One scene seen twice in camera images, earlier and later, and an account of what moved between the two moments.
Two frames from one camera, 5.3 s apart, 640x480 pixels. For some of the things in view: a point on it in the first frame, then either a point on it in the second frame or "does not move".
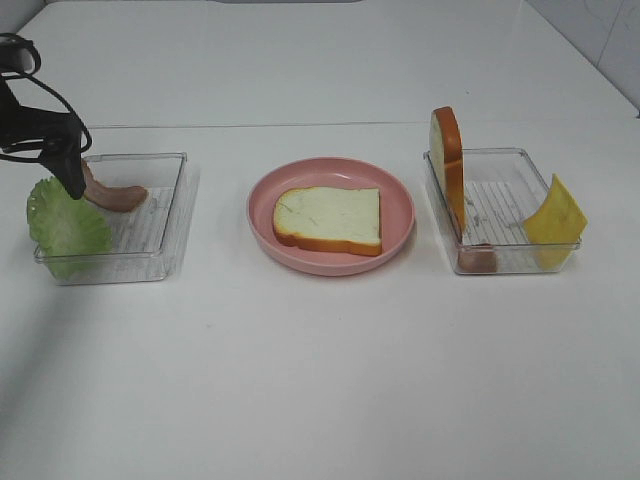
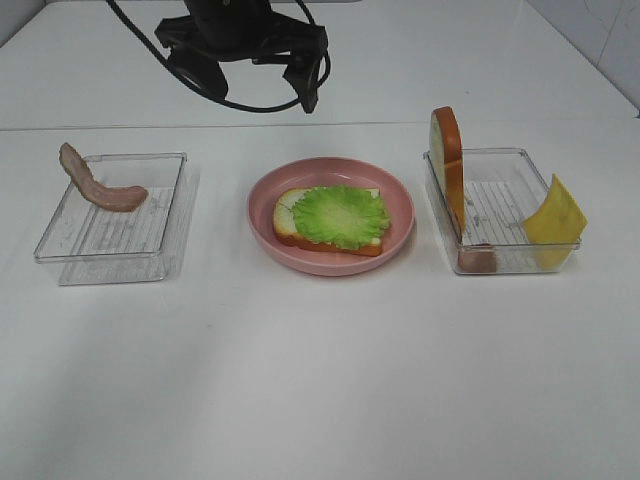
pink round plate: (397, 210) does not move
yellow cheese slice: (556, 227) does not move
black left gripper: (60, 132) to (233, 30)
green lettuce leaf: (69, 232) to (341, 216)
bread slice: (446, 151) does not move
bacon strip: (119, 198) does not move
